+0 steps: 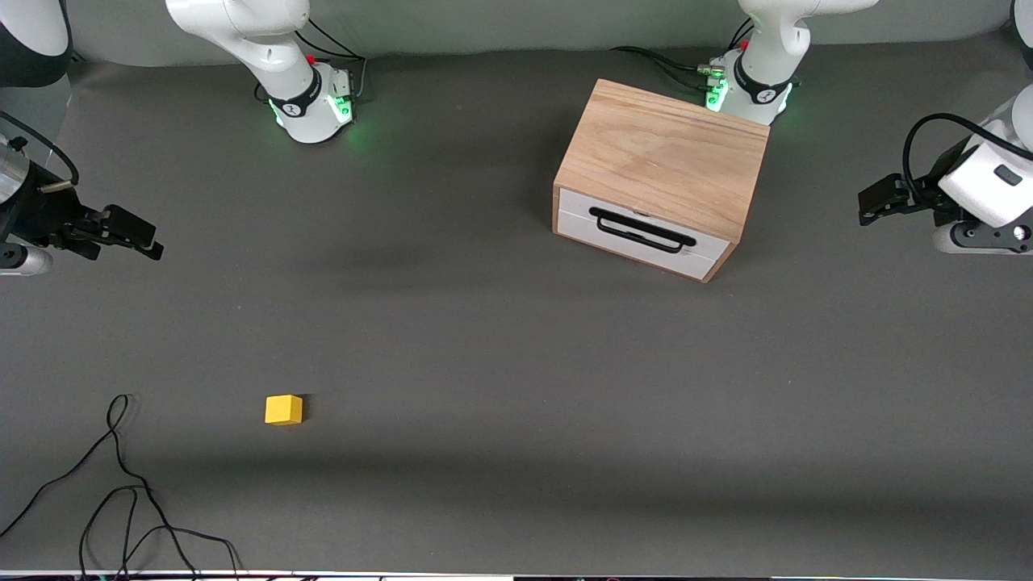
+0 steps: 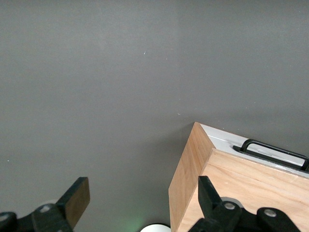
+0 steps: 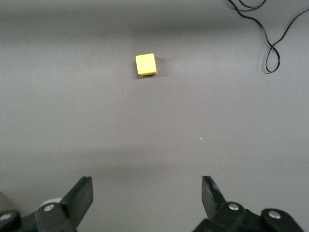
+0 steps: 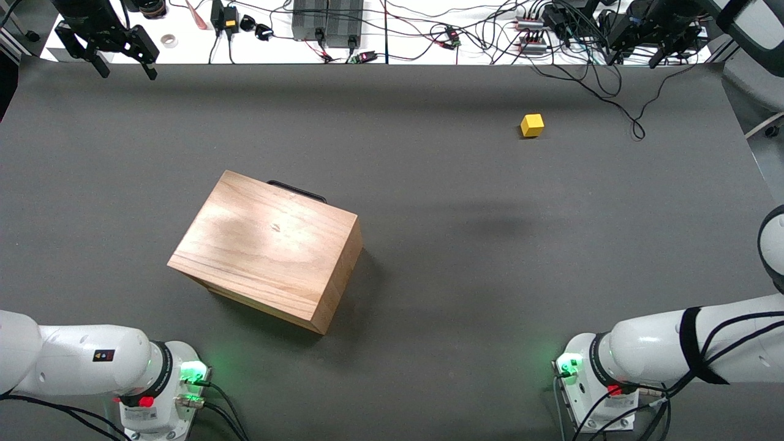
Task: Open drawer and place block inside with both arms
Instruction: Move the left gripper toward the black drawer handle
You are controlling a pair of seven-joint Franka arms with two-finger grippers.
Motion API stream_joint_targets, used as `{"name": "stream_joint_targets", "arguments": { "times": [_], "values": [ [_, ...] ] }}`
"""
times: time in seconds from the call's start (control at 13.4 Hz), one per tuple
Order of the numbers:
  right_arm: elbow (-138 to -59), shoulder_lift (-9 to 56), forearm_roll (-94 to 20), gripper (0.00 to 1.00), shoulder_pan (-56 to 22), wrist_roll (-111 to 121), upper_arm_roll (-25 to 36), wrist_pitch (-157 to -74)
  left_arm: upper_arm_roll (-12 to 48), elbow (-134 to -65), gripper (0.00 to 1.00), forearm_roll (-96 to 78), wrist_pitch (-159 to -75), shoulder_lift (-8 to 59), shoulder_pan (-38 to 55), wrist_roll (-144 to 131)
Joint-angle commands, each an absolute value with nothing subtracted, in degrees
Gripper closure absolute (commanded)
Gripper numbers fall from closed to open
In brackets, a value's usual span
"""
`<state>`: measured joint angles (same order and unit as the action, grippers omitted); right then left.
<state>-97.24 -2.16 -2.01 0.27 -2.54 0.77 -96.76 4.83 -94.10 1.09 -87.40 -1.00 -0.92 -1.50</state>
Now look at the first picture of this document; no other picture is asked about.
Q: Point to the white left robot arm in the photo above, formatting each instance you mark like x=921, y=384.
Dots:
x=767, y=48

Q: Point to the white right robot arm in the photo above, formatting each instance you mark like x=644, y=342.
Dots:
x=266, y=48

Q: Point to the white-fronted wooden drawer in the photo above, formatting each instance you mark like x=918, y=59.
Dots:
x=577, y=222

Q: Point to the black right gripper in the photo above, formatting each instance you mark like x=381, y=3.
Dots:
x=39, y=214

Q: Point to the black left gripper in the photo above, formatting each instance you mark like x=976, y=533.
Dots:
x=925, y=196

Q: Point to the yellow block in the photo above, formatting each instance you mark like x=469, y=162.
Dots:
x=283, y=410

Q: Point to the wooden drawer cabinet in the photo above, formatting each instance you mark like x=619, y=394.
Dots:
x=662, y=145

